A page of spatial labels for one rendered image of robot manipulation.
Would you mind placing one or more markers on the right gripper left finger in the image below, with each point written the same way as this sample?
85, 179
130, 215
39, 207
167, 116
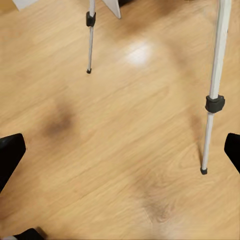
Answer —
12, 149

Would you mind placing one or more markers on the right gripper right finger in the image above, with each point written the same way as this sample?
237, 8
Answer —
232, 149

